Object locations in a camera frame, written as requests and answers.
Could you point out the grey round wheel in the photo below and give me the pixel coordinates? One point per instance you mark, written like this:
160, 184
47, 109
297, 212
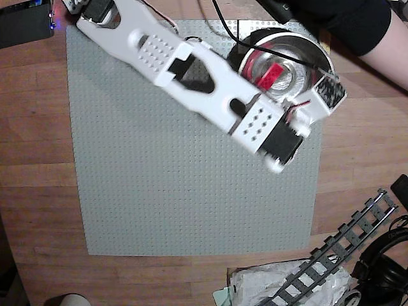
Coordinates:
352, 298

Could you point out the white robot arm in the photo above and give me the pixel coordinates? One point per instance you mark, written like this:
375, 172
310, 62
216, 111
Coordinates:
220, 86

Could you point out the stainless steel bowl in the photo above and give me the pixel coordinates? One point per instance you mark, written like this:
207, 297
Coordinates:
296, 76

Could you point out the black box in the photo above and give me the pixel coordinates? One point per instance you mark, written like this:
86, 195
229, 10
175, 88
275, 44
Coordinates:
19, 28

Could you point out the black headphones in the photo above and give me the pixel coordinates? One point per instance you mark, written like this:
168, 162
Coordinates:
379, 274

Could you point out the black flat object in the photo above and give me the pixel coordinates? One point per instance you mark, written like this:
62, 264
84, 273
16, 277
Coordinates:
401, 188

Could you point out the grey toy train track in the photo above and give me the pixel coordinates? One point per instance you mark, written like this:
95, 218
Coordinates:
379, 210

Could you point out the grey lego baseplate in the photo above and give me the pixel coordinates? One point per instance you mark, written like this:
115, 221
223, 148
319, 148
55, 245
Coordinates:
191, 197

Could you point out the red lego block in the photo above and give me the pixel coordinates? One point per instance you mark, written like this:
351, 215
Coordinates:
270, 76

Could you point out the wrist camera board with mount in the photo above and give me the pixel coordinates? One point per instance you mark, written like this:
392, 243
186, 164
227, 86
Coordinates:
330, 92

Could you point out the black shirt sleeve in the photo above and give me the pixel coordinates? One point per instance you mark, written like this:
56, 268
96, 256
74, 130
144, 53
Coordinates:
344, 22

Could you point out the pale green paper sheet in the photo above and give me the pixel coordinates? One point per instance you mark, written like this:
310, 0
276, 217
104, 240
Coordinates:
221, 298

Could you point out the white cylindrical object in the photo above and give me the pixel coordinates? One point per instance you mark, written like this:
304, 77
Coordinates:
68, 300

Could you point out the crumpled white plastic bag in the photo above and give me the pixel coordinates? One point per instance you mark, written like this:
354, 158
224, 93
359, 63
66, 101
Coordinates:
255, 280

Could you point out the black device with white logo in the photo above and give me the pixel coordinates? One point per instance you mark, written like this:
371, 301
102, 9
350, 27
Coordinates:
277, 9

